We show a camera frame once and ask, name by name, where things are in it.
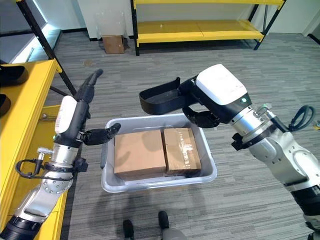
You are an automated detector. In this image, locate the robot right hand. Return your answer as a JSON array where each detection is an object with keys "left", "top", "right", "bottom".
[{"left": 177, "top": 63, "right": 252, "bottom": 129}]

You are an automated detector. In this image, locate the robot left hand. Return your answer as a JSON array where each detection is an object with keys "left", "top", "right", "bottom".
[{"left": 53, "top": 68, "right": 122, "bottom": 148}]

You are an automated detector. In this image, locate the black sole-shaped part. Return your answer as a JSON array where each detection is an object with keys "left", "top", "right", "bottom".
[
  {"left": 138, "top": 76, "right": 186, "bottom": 116},
  {"left": 0, "top": 63, "right": 29, "bottom": 87},
  {"left": 0, "top": 93, "right": 13, "bottom": 118}
]

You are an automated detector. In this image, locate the yellow shelf with black parts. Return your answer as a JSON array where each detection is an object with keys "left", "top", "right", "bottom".
[{"left": 0, "top": 59, "right": 68, "bottom": 240}]

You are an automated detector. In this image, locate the taped cardboard box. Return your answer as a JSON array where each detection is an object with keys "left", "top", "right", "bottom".
[{"left": 161, "top": 127, "right": 203, "bottom": 177}]

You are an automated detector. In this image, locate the large plain cardboard box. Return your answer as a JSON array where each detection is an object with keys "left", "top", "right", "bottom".
[{"left": 113, "top": 129, "right": 167, "bottom": 181}]

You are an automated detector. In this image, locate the small brown cardboard box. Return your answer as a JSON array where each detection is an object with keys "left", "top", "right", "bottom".
[{"left": 102, "top": 34, "right": 126, "bottom": 55}]

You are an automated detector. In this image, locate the grey plastic box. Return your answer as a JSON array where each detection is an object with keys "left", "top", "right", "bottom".
[{"left": 100, "top": 113, "right": 218, "bottom": 194}]

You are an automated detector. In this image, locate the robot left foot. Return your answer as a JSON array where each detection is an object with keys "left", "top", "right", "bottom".
[{"left": 122, "top": 219, "right": 135, "bottom": 240}]

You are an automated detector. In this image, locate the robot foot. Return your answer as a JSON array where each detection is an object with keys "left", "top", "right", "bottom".
[
  {"left": 122, "top": 219, "right": 135, "bottom": 240},
  {"left": 158, "top": 210, "right": 170, "bottom": 230}
]

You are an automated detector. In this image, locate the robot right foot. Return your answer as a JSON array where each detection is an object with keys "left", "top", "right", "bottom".
[{"left": 158, "top": 210, "right": 170, "bottom": 230}]

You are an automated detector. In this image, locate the robot grey torso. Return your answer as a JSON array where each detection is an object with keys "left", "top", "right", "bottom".
[{"left": 159, "top": 227, "right": 189, "bottom": 240}]

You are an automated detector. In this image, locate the yellow shelf rack black frame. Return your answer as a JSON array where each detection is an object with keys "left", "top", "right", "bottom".
[{"left": 130, "top": 0, "right": 287, "bottom": 57}]

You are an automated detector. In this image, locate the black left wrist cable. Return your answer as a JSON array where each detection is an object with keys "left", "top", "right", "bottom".
[{"left": 15, "top": 158, "right": 51, "bottom": 179}]

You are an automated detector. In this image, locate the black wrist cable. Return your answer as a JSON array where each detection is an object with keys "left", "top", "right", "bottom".
[
  {"left": 288, "top": 105, "right": 316, "bottom": 131},
  {"left": 15, "top": 158, "right": 51, "bottom": 179}
]

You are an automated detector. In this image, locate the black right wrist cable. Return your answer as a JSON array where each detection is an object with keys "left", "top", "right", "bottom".
[{"left": 288, "top": 105, "right": 316, "bottom": 131}]

